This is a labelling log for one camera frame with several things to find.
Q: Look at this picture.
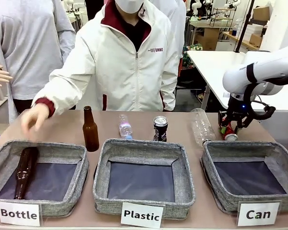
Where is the grey fabric basket can label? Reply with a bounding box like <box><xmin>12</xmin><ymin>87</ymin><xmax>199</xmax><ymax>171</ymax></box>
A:
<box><xmin>201</xmin><ymin>139</ymin><xmax>288</xmax><ymax>214</ymax></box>

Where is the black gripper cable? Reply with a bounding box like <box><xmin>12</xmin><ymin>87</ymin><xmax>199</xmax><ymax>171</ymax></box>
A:
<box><xmin>244</xmin><ymin>81</ymin><xmax>276</xmax><ymax>123</ymax></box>

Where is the colourful patterned cloth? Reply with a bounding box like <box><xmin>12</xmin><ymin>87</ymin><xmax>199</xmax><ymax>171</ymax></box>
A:
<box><xmin>181</xmin><ymin>44</ymin><xmax>204</xmax><ymax>70</ymax></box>

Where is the cardboard box under bench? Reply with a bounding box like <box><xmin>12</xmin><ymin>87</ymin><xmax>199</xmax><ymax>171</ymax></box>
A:
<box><xmin>196</xmin><ymin>27</ymin><xmax>219</xmax><ymax>51</ymax></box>

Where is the white face mask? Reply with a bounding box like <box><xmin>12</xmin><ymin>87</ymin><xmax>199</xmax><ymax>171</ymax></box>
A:
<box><xmin>114</xmin><ymin>0</ymin><xmax>145</xmax><ymax>14</ymax></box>

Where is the person in white jacket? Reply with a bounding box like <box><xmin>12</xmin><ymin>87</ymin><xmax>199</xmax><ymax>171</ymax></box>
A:
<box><xmin>31</xmin><ymin>0</ymin><xmax>183</xmax><ymax>118</ymax></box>

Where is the person in white coat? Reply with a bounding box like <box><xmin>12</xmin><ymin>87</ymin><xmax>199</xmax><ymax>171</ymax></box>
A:
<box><xmin>148</xmin><ymin>0</ymin><xmax>187</xmax><ymax>59</ymax></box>

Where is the white desk leg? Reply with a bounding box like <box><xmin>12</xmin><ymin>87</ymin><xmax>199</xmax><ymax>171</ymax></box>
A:
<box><xmin>0</xmin><ymin>80</ymin><xmax>13</xmax><ymax>111</ymax></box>

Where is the white Can label sign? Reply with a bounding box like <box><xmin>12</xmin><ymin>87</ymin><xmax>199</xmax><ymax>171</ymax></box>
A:
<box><xmin>237</xmin><ymin>201</ymin><xmax>281</xmax><ymax>227</ymax></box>

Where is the small cardboard box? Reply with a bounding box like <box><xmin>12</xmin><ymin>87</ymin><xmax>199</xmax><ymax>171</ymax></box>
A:
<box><xmin>249</xmin><ymin>33</ymin><xmax>264</xmax><ymax>48</ymax></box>

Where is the grey fabric basket plastic label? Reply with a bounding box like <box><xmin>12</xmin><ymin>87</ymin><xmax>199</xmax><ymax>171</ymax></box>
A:
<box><xmin>92</xmin><ymin>138</ymin><xmax>196</xmax><ymax>220</ymax></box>

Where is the brown glass bottle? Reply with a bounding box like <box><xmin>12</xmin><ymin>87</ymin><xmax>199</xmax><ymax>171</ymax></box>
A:
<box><xmin>82</xmin><ymin>105</ymin><xmax>100</xmax><ymax>152</ymax></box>
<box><xmin>13</xmin><ymin>147</ymin><xmax>39</xmax><ymax>200</ymax></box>

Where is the white background table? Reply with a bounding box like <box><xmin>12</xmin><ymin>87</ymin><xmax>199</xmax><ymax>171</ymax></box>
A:
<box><xmin>185</xmin><ymin>49</ymin><xmax>288</xmax><ymax>111</ymax></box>

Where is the white Plastic label sign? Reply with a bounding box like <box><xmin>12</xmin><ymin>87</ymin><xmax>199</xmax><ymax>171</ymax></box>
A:
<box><xmin>120</xmin><ymin>202</ymin><xmax>166</xmax><ymax>229</ymax></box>

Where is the black stand pole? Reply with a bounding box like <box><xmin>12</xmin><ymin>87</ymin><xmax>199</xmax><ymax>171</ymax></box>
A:
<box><xmin>234</xmin><ymin>0</ymin><xmax>254</xmax><ymax>54</ymax></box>

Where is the person's right forearm white sleeve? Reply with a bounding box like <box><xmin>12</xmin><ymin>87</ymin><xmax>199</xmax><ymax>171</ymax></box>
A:
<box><xmin>31</xmin><ymin>69</ymin><xmax>89</xmax><ymax>118</ymax></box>

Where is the small clear plastic bottle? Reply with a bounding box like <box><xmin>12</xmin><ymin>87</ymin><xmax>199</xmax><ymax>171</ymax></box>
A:
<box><xmin>118</xmin><ymin>114</ymin><xmax>133</xmax><ymax>140</ymax></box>

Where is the large clear plastic bottle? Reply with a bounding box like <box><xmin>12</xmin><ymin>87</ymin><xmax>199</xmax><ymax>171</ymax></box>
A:
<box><xmin>190</xmin><ymin>108</ymin><xmax>217</xmax><ymax>147</ymax></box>

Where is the black drink can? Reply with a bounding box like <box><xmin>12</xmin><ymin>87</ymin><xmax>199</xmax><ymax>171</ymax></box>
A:
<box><xmin>153</xmin><ymin>115</ymin><xmax>169</xmax><ymax>143</ymax></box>

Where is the red drink can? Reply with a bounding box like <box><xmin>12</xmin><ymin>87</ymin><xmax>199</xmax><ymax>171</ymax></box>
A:
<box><xmin>224</xmin><ymin>121</ymin><xmax>239</xmax><ymax>142</ymax></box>

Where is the person in grey top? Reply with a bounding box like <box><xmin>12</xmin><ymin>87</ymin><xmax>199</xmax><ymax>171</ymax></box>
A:
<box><xmin>0</xmin><ymin>0</ymin><xmax>77</xmax><ymax>122</ymax></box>

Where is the person's right hand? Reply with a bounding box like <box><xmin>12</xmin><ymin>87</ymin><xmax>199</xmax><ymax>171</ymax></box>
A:
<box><xmin>21</xmin><ymin>104</ymin><xmax>50</xmax><ymax>142</ymax></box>

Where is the large cardboard box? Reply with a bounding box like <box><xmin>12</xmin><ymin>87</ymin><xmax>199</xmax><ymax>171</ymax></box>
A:
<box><xmin>252</xmin><ymin>6</ymin><xmax>271</xmax><ymax>22</ymax></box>

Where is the white Bottle label sign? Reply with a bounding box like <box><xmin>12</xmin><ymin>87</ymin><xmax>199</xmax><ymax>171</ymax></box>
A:
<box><xmin>0</xmin><ymin>201</ymin><xmax>42</xmax><ymax>227</ymax></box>

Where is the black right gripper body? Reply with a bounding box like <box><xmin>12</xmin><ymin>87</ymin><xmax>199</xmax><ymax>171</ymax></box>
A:
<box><xmin>227</xmin><ymin>94</ymin><xmax>254</xmax><ymax>129</ymax></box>

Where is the black wire rack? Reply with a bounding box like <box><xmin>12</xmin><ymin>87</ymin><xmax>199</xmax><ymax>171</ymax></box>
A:
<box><xmin>209</xmin><ymin>6</ymin><xmax>238</xmax><ymax>28</ymax></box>

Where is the grey fabric basket bottle label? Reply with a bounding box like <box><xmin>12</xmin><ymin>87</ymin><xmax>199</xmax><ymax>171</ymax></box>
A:
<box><xmin>0</xmin><ymin>139</ymin><xmax>90</xmax><ymax>218</ymax></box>

